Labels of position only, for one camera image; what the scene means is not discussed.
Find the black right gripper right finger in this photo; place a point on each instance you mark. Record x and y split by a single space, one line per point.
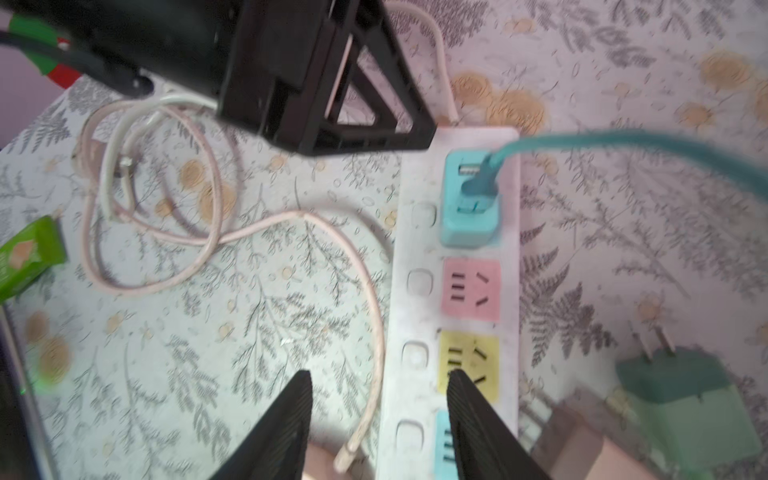
484 447

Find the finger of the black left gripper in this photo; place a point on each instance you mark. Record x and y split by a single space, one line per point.
359 95

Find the light green charger plug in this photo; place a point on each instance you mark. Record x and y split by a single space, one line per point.
688 407

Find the teal charger plug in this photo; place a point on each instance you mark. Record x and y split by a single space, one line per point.
471 212

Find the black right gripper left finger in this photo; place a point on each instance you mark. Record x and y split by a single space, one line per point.
276 446

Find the green snack packet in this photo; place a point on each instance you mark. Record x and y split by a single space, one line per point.
28 254

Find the white multicolour power strip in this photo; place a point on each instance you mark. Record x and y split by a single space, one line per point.
451 307

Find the pink charger plug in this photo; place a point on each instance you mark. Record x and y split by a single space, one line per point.
565 446

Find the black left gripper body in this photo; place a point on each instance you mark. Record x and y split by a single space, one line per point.
249 57

